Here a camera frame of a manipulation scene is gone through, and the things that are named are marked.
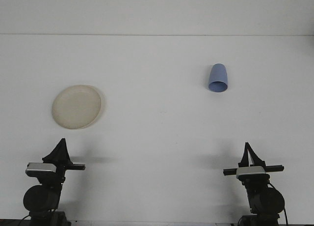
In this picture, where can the pale blue cup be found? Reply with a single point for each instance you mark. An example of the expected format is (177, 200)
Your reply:
(218, 75)

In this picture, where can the pale round plate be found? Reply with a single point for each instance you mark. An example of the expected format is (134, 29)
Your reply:
(76, 106)

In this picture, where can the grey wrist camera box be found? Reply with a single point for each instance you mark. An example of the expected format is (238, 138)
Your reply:
(251, 172)
(40, 169)

